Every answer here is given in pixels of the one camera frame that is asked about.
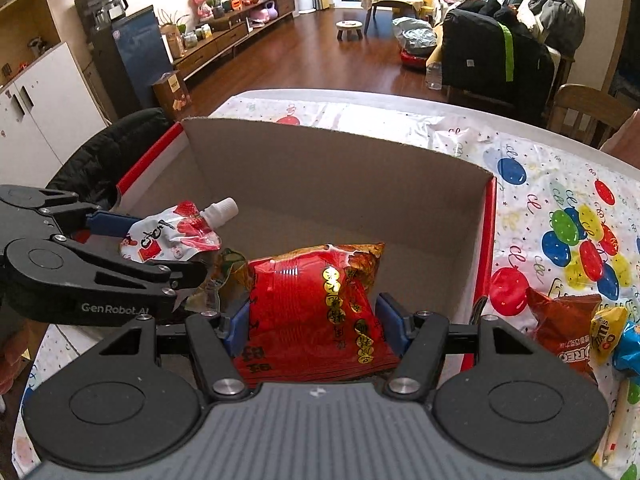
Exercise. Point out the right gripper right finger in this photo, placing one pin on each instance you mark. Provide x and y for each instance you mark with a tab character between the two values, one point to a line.
418	340

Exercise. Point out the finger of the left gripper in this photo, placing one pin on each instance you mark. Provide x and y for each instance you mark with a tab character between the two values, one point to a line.
106	223
122	284

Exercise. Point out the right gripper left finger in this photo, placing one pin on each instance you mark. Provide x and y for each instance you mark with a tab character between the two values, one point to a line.
212	364

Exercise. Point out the white strawberry drink pouch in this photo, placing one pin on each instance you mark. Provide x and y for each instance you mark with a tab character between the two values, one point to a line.
179	233

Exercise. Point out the red chip bag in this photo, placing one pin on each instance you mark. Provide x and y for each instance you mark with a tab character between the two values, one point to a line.
310	317

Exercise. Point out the black jacket on chair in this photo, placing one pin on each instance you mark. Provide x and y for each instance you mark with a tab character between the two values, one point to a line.
95	169

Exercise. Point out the orange jelly cup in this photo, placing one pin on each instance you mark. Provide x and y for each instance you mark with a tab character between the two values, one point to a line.
224	268

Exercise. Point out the red cardboard box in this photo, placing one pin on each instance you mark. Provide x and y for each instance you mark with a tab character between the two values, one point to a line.
298	187

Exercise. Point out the white storage cabinet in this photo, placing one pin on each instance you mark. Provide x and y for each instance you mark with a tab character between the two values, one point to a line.
47	113

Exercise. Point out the brown cookie snack bag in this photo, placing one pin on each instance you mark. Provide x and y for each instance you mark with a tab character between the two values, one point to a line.
563	327

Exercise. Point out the cardboard box on floor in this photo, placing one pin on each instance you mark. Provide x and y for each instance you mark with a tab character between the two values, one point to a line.
173	96

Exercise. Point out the dark blue small fridge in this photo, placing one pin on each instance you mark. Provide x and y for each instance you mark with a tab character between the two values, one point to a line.
127	50

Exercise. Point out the yellow candy bag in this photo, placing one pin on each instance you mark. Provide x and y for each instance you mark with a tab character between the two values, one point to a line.
606	328

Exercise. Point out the balloon print plastic tablecloth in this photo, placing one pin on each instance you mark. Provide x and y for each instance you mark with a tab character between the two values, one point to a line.
566	223

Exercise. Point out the blue snack bag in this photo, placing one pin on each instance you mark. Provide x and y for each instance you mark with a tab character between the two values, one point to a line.
626	357

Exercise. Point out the wooden tv cabinet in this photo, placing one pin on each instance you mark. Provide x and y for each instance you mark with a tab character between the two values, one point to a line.
231	31

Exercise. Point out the wooden dining chair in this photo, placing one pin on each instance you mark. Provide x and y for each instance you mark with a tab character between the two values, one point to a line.
586	115

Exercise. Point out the small white stool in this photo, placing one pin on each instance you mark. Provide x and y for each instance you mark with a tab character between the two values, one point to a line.
348	28

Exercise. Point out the dark jacket pile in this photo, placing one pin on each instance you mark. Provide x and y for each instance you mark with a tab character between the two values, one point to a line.
562	24

